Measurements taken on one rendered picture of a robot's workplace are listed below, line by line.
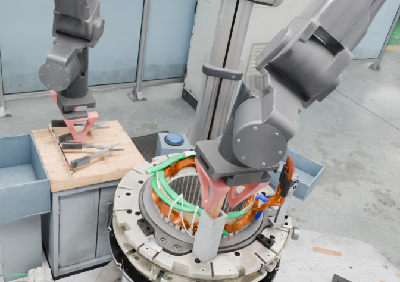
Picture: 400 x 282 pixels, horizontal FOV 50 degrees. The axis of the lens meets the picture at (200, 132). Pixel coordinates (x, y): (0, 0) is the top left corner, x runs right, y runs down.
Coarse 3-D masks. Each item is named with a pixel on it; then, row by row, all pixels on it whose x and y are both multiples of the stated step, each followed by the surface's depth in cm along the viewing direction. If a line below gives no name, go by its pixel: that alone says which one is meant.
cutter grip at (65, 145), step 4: (64, 144) 87; (68, 144) 87; (72, 144) 88; (76, 144) 88; (80, 144) 88; (64, 148) 88; (68, 148) 88; (72, 148) 88; (76, 148) 88; (80, 148) 89
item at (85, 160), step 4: (84, 156) 85; (88, 156) 85; (76, 160) 83; (80, 160) 84; (84, 160) 84; (88, 160) 85; (72, 164) 83; (76, 164) 83; (80, 164) 84; (84, 164) 85; (72, 168) 83
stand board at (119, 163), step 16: (64, 128) 97; (80, 128) 98; (112, 128) 101; (48, 144) 91; (96, 144) 94; (112, 144) 95; (128, 144) 96; (48, 160) 86; (96, 160) 89; (112, 160) 90; (128, 160) 91; (144, 160) 92; (64, 176) 83; (80, 176) 84; (96, 176) 86; (112, 176) 88
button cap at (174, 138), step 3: (168, 135) 106; (171, 135) 106; (174, 135) 106; (177, 135) 107; (168, 138) 105; (171, 138) 105; (174, 138) 105; (177, 138) 105; (180, 138) 106; (168, 141) 105; (171, 141) 104; (174, 141) 104; (177, 141) 105; (180, 141) 105
